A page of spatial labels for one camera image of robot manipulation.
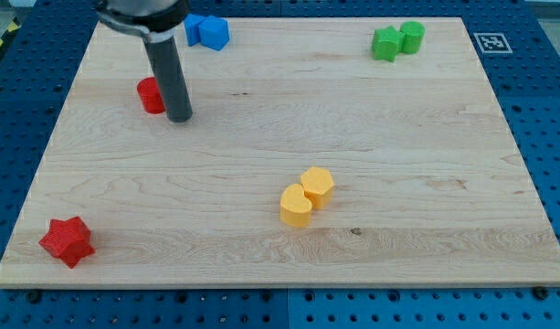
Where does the green cylinder block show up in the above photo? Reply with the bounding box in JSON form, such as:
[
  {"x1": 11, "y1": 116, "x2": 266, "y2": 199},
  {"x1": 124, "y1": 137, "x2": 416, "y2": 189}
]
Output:
[{"x1": 400, "y1": 21, "x2": 426, "y2": 54}]

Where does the wooden board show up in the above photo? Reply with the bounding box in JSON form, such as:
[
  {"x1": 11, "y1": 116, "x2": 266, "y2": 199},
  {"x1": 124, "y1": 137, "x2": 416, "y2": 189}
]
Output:
[{"x1": 0, "y1": 17, "x2": 560, "y2": 290}]

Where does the yellow hexagon block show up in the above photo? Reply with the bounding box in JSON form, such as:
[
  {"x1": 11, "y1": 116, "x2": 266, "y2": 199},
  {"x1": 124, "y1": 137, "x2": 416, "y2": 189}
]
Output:
[{"x1": 300, "y1": 166, "x2": 334, "y2": 209}]

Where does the green star block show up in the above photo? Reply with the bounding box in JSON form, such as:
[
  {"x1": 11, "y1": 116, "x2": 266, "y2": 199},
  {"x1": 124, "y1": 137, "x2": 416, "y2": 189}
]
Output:
[{"x1": 371, "y1": 26, "x2": 405, "y2": 62}]

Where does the yellow heart block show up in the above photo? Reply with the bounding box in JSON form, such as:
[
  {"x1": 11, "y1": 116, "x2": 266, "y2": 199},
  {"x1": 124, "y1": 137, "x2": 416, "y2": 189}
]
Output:
[{"x1": 280, "y1": 184, "x2": 312, "y2": 228}]

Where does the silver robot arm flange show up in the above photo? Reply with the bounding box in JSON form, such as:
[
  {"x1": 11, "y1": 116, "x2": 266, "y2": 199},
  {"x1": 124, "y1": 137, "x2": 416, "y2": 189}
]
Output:
[{"x1": 93, "y1": 0, "x2": 190, "y2": 43}]

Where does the red star block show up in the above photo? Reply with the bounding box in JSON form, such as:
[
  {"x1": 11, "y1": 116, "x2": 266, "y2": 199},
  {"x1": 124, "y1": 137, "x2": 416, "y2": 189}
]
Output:
[{"x1": 38, "y1": 217, "x2": 95, "y2": 269}]

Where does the blue pentagon block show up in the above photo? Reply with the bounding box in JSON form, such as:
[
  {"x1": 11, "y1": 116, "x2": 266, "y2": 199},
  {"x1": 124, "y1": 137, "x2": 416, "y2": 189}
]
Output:
[{"x1": 198, "y1": 16, "x2": 230, "y2": 51}]

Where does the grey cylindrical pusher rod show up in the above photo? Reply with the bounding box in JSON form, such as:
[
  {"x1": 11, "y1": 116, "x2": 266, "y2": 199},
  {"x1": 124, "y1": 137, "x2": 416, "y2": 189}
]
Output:
[{"x1": 144, "y1": 37, "x2": 193, "y2": 122}]

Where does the red cylinder block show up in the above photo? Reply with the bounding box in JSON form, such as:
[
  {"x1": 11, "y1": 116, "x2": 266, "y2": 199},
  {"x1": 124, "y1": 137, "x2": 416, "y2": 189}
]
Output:
[{"x1": 136, "y1": 77, "x2": 165, "y2": 114}]

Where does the blue cube block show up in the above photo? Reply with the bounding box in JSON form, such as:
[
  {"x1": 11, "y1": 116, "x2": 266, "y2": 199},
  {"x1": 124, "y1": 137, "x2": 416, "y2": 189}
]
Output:
[{"x1": 184, "y1": 14, "x2": 206, "y2": 47}]

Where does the white fiducial marker tag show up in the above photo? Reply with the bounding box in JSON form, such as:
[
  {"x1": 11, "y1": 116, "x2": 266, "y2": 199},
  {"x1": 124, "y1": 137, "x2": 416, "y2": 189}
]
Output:
[{"x1": 473, "y1": 32, "x2": 512, "y2": 54}]

